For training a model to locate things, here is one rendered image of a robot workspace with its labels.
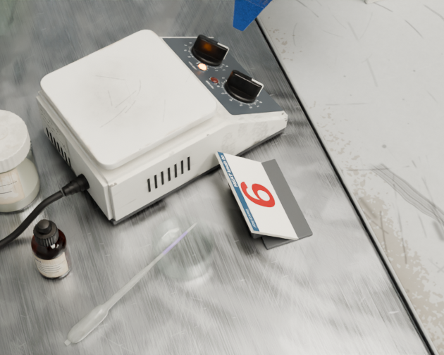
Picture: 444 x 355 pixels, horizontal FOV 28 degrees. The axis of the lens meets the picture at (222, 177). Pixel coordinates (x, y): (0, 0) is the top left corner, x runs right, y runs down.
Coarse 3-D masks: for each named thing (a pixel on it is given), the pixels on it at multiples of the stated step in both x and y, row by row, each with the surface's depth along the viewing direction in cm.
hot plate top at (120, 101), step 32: (96, 64) 80; (128, 64) 80; (160, 64) 80; (64, 96) 77; (96, 96) 78; (128, 96) 78; (160, 96) 78; (192, 96) 78; (96, 128) 75; (128, 128) 76; (160, 128) 76; (96, 160) 74; (128, 160) 74
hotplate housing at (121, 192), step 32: (64, 128) 78; (192, 128) 78; (224, 128) 79; (256, 128) 82; (160, 160) 76; (192, 160) 79; (64, 192) 78; (96, 192) 78; (128, 192) 77; (160, 192) 80
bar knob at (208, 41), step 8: (200, 40) 85; (208, 40) 85; (192, 48) 85; (200, 48) 85; (208, 48) 85; (216, 48) 85; (224, 48) 85; (200, 56) 84; (208, 56) 85; (216, 56) 85; (224, 56) 86; (208, 64) 85; (216, 64) 85
